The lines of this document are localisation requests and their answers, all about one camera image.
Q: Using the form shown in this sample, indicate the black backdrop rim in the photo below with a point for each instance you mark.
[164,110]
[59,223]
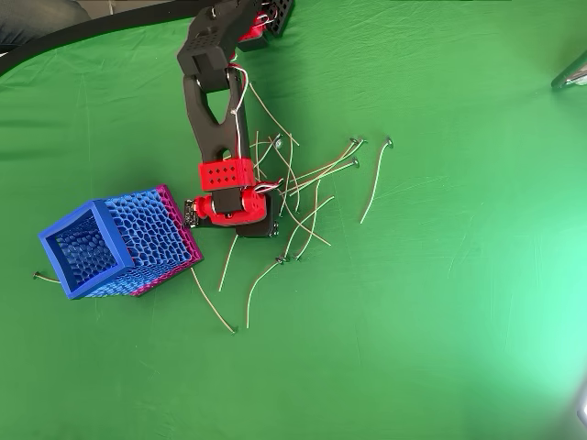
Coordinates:
[69,32]

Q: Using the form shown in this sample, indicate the candle wick with metal base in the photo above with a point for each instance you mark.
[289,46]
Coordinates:
[280,213]
[286,261]
[279,260]
[363,139]
[355,161]
[257,151]
[234,329]
[275,120]
[297,257]
[37,275]
[298,210]
[353,140]
[312,231]
[228,263]
[389,142]
[277,143]
[263,142]

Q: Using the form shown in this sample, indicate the blue and magenta mesh basket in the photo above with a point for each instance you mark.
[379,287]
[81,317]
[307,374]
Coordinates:
[137,224]

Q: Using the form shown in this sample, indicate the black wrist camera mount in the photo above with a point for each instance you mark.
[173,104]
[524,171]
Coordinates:
[190,213]

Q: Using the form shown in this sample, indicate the shiny metal stand leg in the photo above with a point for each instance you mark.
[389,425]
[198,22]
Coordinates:
[571,75]

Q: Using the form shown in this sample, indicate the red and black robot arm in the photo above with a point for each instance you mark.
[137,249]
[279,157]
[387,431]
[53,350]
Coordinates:
[208,46]

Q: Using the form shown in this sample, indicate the green backdrop cloth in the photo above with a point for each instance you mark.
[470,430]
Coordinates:
[413,275]

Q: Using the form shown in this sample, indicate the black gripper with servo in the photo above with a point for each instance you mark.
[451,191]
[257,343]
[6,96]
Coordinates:
[260,227]

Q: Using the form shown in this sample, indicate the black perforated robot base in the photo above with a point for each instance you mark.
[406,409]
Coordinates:
[282,18]

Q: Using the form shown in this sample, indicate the dark blue fabric object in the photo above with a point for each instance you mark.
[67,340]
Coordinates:
[27,18]

